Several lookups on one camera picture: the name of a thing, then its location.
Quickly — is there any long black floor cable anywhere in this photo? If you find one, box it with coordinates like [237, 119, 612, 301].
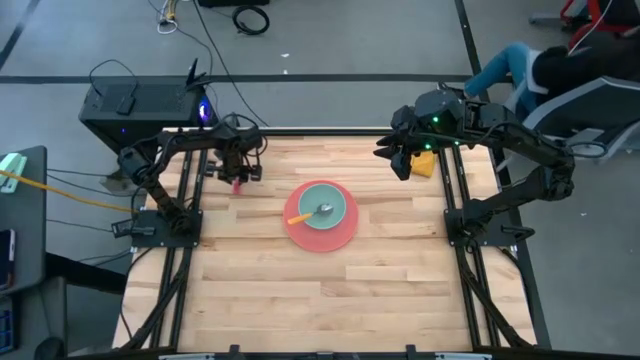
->
[191, 0, 270, 128]

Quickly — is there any black smartphone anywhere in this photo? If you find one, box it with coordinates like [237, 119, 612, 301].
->
[0, 228, 17, 292]

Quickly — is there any red metal cart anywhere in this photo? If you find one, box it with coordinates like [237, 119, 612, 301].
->
[558, 0, 640, 50]

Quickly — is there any spoon with orange handle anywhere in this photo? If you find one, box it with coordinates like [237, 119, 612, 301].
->
[286, 202, 335, 227]

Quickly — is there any black metal rail frame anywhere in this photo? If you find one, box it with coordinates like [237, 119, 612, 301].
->
[118, 125, 552, 360]

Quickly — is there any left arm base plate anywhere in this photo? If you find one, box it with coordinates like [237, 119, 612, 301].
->
[130, 209, 204, 249]

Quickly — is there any grey floor plate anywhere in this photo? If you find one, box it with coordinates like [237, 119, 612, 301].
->
[99, 168, 147, 195]

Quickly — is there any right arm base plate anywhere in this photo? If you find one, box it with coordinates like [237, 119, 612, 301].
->
[444, 208, 536, 248]

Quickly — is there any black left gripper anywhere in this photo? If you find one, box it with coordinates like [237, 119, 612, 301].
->
[204, 142, 264, 186]

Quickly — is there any mint green stapler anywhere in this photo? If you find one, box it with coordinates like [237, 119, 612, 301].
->
[0, 152, 28, 194]

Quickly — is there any dark side desk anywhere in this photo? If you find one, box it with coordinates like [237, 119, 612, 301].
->
[0, 145, 49, 297]

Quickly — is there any red round plate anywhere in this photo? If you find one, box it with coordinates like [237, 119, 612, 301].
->
[282, 179, 360, 254]

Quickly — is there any white cable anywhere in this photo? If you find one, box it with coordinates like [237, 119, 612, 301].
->
[567, 0, 616, 56]

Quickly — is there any coiled black cable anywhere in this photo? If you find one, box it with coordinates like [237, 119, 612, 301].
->
[231, 5, 272, 37]

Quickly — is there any black cable loop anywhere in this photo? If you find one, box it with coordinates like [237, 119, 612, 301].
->
[568, 140, 609, 160]

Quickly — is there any white and yellow plug bundle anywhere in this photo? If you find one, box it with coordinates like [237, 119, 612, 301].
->
[156, 0, 182, 36]

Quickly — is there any yellow cable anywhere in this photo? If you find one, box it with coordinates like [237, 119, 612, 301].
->
[0, 168, 139, 215]

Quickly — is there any mustard yellow folded napkin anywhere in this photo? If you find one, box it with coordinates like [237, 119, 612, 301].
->
[410, 150, 438, 179]

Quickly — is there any grey mesh office chair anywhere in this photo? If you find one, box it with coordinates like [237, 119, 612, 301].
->
[503, 74, 640, 162]

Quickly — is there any person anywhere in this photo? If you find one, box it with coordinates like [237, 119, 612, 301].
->
[463, 29, 640, 121]

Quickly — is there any green round bowl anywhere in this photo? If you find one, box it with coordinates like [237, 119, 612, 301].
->
[297, 182, 348, 231]

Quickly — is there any black computer tower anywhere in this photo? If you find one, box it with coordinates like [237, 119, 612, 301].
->
[78, 58, 222, 154]

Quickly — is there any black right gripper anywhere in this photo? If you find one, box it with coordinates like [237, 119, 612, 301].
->
[373, 89, 442, 182]

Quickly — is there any small black box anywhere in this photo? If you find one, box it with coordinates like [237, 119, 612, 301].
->
[115, 93, 137, 116]

